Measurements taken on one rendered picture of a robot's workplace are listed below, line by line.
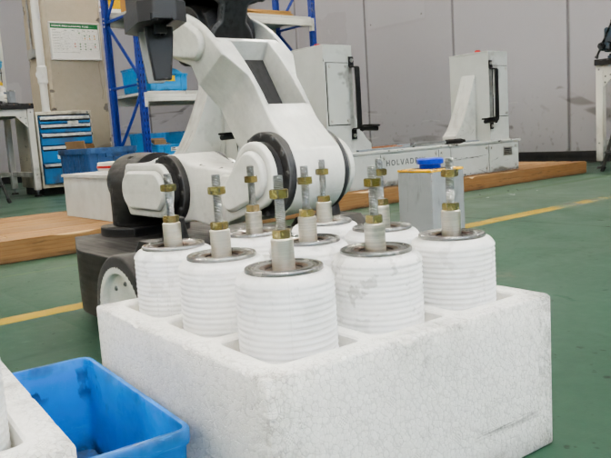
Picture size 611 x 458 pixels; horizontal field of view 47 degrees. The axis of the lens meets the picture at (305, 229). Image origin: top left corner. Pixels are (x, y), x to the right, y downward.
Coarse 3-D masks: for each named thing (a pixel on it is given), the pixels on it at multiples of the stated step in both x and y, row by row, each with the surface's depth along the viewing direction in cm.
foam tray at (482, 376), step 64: (128, 320) 81; (448, 320) 72; (512, 320) 76; (192, 384) 69; (256, 384) 59; (320, 384) 61; (384, 384) 66; (448, 384) 71; (512, 384) 77; (192, 448) 71; (256, 448) 60; (320, 448) 61; (384, 448) 66; (448, 448) 72; (512, 448) 78
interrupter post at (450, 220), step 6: (456, 210) 80; (444, 216) 80; (450, 216) 79; (456, 216) 80; (444, 222) 80; (450, 222) 80; (456, 222) 80; (444, 228) 80; (450, 228) 80; (456, 228) 80; (444, 234) 80; (450, 234) 80; (456, 234) 80
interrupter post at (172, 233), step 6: (168, 228) 85; (174, 228) 85; (180, 228) 86; (168, 234) 85; (174, 234) 85; (180, 234) 86; (168, 240) 85; (174, 240) 85; (180, 240) 86; (168, 246) 85; (174, 246) 85
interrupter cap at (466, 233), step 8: (424, 232) 83; (432, 232) 82; (440, 232) 83; (464, 232) 82; (472, 232) 81; (480, 232) 81; (432, 240) 78; (440, 240) 78; (448, 240) 77; (456, 240) 77; (464, 240) 77
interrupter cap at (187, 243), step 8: (184, 240) 89; (192, 240) 89; (200, 240) 87; (144, 248) 84; (152, 248) 83; (160, 248) 83; (168, 248) 82; (176, 248) 83; (184, 248) 83; (192, 248) 84
